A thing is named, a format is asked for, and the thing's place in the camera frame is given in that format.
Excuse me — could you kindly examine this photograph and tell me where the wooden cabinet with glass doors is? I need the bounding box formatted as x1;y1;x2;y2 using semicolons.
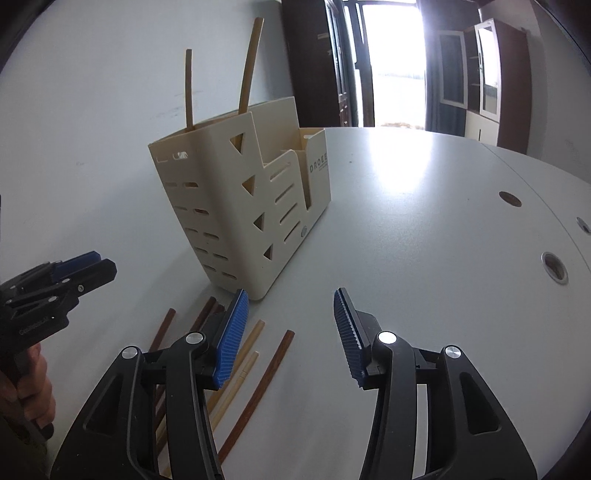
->
436;17;530;154

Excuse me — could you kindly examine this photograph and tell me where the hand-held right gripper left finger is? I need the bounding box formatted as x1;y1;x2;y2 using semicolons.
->
50;288;250;480

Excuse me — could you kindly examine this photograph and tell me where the dark wooden cabinet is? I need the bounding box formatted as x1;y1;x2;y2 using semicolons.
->
281;0;366;129

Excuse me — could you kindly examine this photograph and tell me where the bright glass balcony door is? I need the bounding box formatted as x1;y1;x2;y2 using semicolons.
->
359;0;428;128

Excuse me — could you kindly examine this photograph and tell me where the person's left hand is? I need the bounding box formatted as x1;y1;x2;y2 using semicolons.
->
0;342;57;435

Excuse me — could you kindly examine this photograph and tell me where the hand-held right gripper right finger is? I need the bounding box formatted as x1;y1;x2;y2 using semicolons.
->
333;287;539;480

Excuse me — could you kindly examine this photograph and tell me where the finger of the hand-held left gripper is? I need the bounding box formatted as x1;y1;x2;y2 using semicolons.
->
50;251;103;278
59;258;118;302

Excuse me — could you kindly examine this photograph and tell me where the cream plastic utensil holder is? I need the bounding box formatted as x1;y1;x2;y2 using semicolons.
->
148;97;333;302

